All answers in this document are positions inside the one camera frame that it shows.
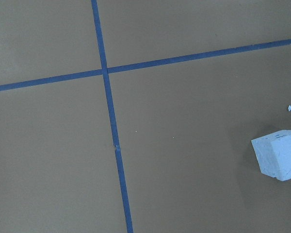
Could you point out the light blue foam block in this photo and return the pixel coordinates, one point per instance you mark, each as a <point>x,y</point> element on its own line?
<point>273,153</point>

